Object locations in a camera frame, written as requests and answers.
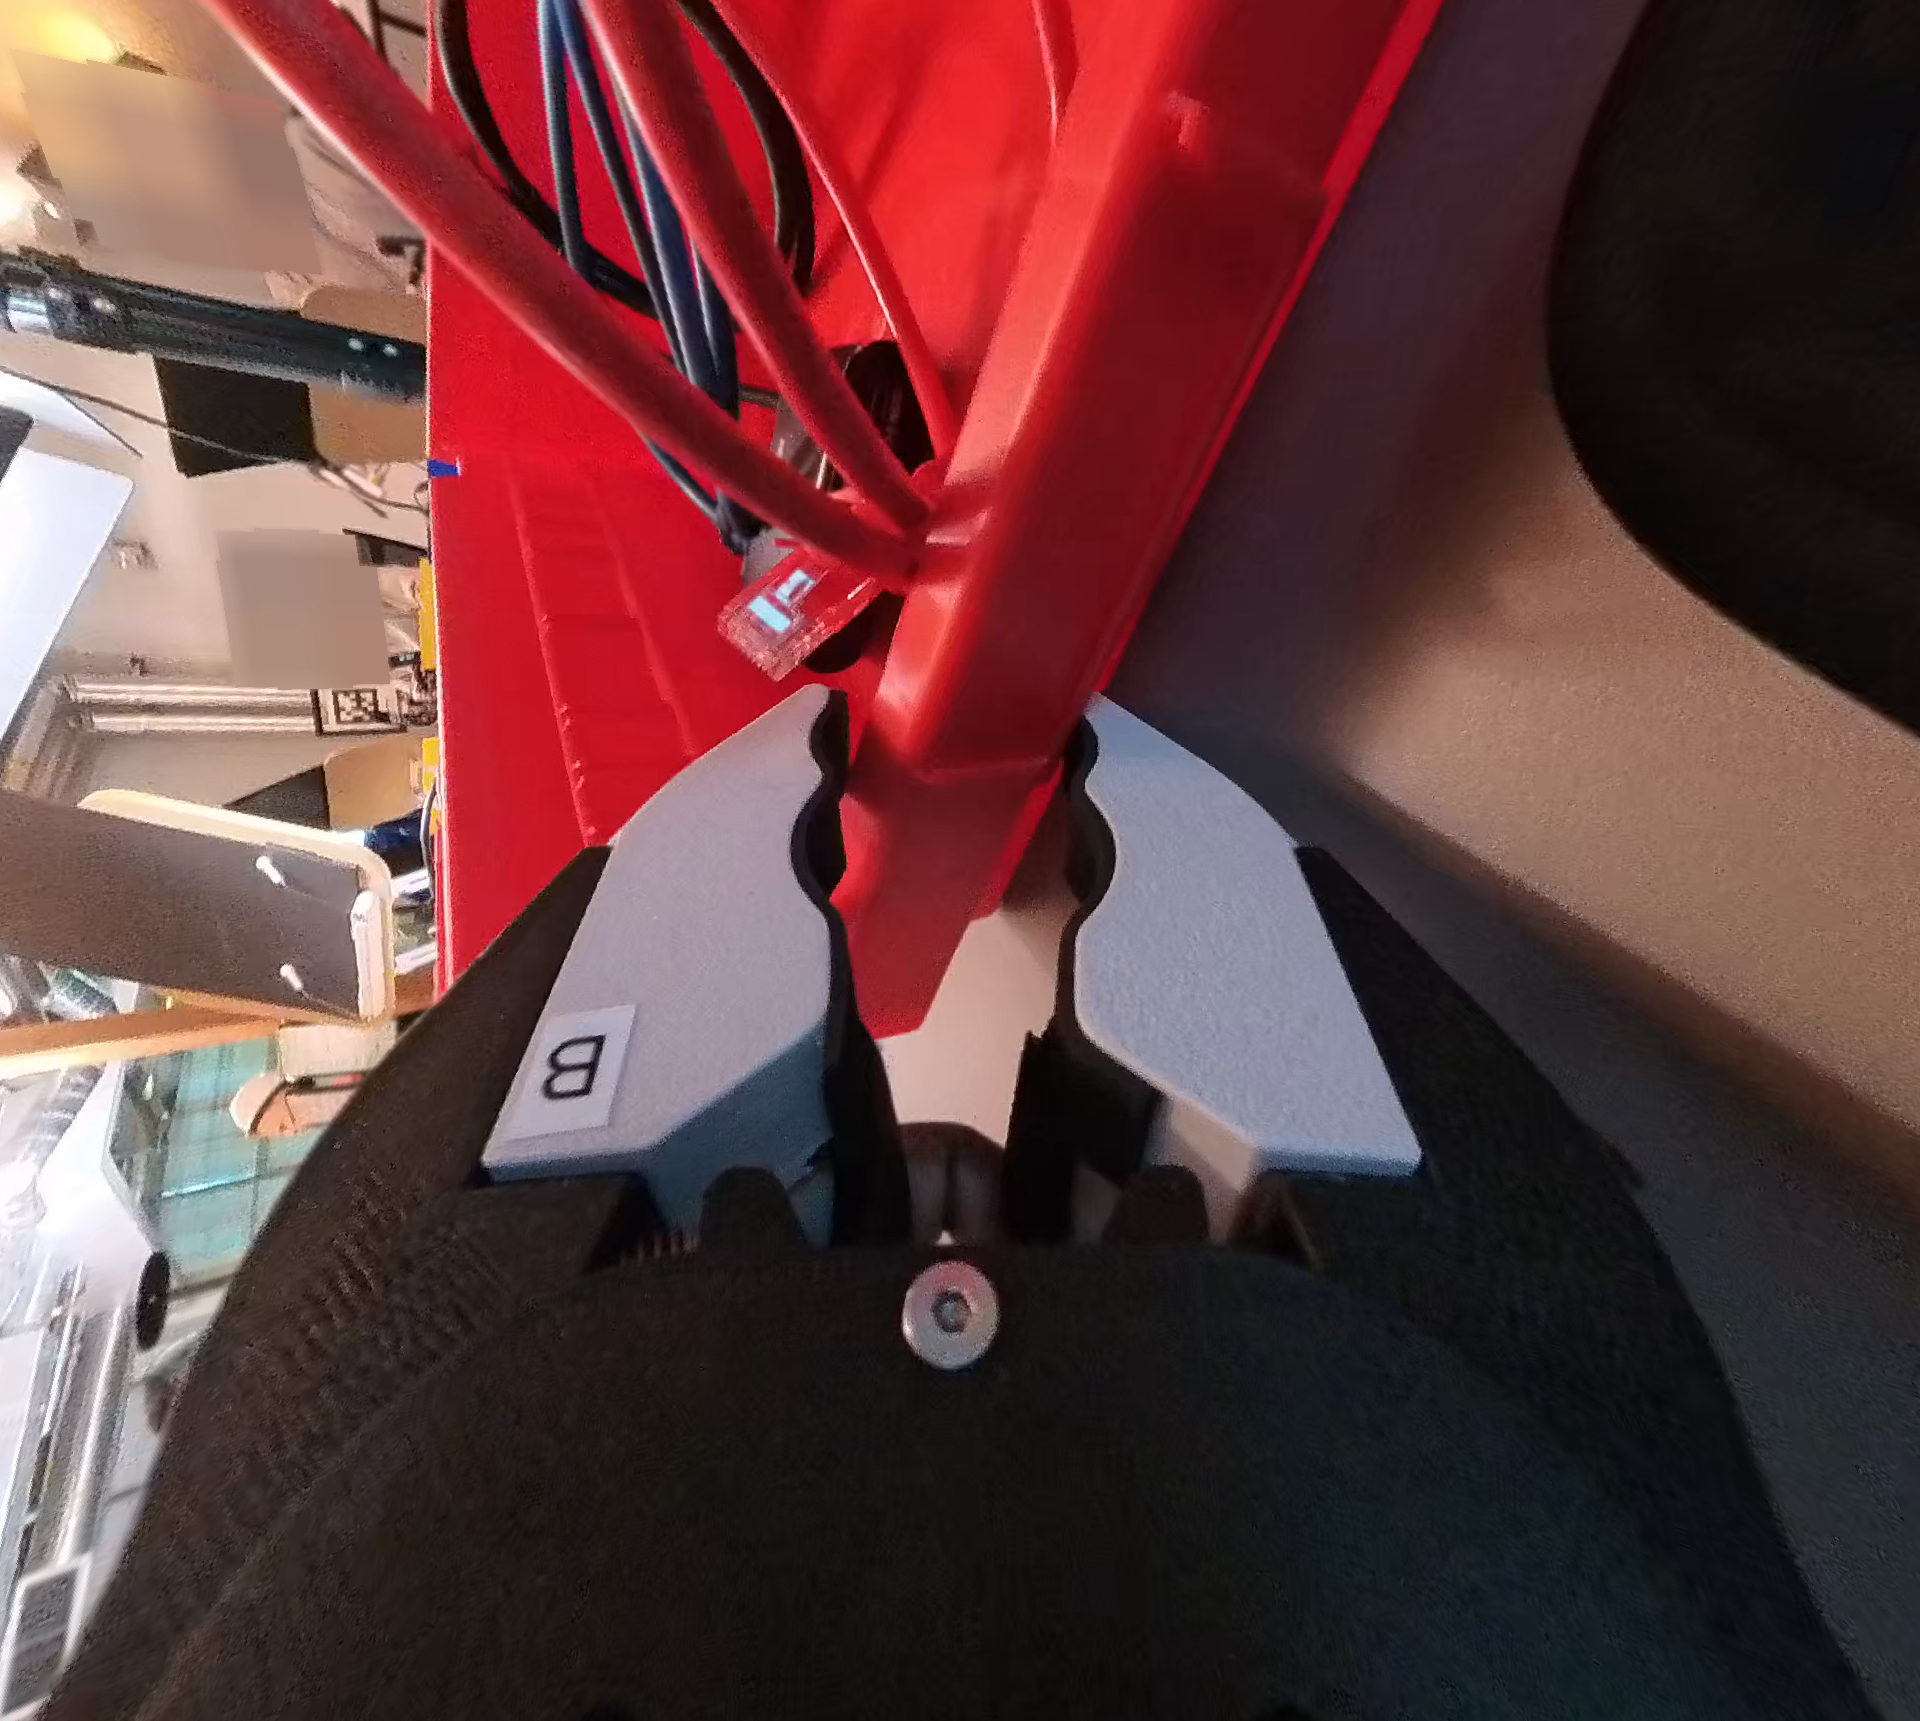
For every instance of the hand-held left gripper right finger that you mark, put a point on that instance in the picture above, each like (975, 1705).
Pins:
(1245, 987)

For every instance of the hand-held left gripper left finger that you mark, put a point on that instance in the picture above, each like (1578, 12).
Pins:
(704, 941)

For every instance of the red plastic bin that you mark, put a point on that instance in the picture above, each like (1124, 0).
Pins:
(1200, 250)

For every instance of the cardboard box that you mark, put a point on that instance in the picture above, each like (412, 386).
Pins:
(369, 418)

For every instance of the black reflector card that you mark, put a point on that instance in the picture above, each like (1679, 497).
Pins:
(232, 417)

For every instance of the black light stand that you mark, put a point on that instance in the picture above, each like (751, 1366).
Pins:
(180, 318)

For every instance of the grey panel with white frame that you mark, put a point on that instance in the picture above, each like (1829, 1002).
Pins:
(165, 898)

